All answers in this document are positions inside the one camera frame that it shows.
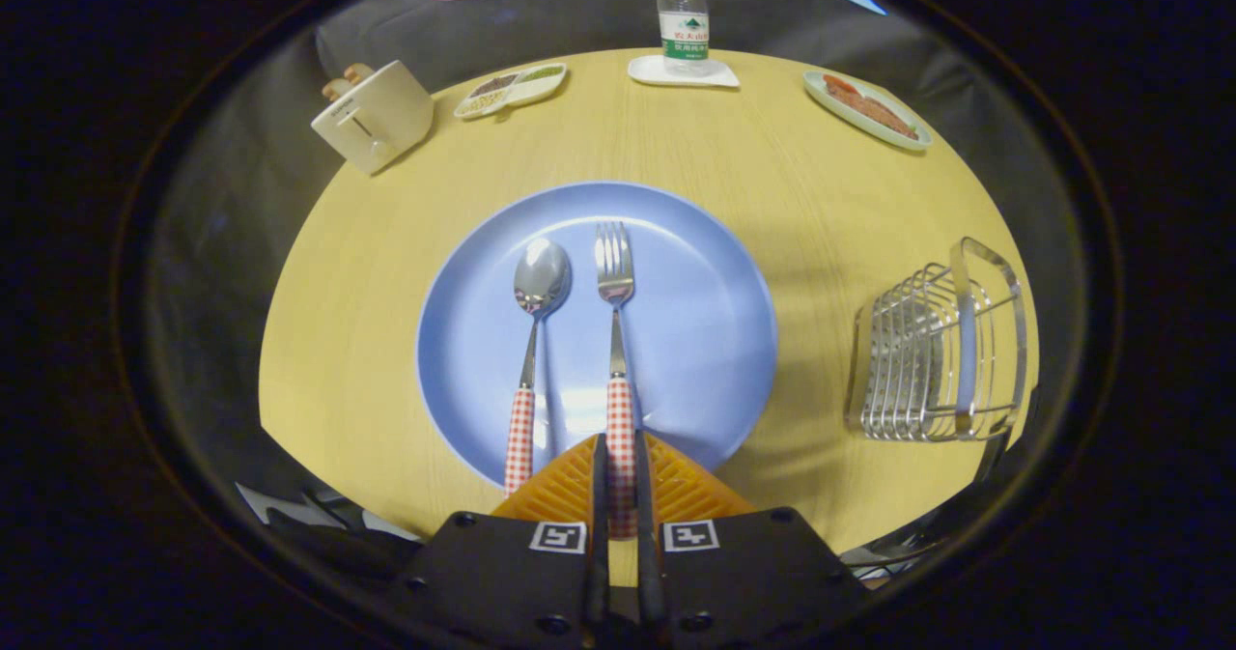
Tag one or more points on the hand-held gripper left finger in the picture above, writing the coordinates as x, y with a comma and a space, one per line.
600, 534

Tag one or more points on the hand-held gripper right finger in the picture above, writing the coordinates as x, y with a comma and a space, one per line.
645, 534

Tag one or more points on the blue round plate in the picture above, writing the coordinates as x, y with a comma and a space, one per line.
695, 341

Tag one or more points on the white paper sheet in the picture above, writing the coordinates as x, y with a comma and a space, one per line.
275, 507

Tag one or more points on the white sauce dish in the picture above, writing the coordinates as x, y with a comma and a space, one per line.
526, 98

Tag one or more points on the white square coaster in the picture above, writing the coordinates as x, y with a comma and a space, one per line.
647, 70

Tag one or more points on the white toaster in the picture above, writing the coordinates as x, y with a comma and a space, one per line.
386, 119

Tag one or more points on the pale green food plate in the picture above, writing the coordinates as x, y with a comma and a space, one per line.
816, 90

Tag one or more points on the red meat slices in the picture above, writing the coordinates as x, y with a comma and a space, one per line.
869, 107

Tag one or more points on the clear plastic water bottle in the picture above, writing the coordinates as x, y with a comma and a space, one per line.
683, 37

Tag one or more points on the toasted bread slice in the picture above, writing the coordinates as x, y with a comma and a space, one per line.
358, 73
336, 88

